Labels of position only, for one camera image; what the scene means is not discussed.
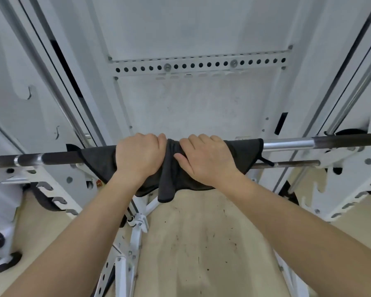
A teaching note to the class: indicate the person's left hand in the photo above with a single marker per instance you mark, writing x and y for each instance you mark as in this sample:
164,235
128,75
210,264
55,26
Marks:
137,159

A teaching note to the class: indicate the person's right hand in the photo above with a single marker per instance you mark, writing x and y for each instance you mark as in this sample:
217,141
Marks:
208,163

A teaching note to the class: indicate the person's right thumb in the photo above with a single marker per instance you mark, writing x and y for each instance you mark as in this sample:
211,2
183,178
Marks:
182,162

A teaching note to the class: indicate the person's left fingers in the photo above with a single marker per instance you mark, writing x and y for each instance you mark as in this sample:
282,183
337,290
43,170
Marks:
142,140

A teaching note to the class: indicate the dark grey cloth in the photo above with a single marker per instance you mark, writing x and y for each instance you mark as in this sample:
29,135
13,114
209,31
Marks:
99,160

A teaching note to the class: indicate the person's left forearm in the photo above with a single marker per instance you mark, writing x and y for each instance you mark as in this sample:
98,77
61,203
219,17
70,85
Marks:
80,241

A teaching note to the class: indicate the person's right forearm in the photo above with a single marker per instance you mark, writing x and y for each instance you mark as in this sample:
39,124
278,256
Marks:
296,235

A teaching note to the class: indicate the white perforated cross bar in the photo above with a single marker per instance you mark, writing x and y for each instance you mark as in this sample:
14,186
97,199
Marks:
201,65

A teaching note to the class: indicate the thin dark steel rod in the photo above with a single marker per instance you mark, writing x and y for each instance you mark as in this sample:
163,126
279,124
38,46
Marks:
293,164

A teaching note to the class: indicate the chrome guide rod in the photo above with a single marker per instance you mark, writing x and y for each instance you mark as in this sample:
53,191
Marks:
46,74
355,92

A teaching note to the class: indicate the steel barbell bar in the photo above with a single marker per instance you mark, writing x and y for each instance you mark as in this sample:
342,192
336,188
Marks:
343,141

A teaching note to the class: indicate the white smith machine frame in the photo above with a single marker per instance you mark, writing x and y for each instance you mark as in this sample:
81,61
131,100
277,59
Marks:
191,102

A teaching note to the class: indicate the white perforated base frame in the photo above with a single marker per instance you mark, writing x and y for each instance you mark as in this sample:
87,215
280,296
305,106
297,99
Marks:
126,253

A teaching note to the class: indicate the white slotted safety bracket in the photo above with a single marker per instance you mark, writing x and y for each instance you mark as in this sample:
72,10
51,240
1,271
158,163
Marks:
343,191
46,188

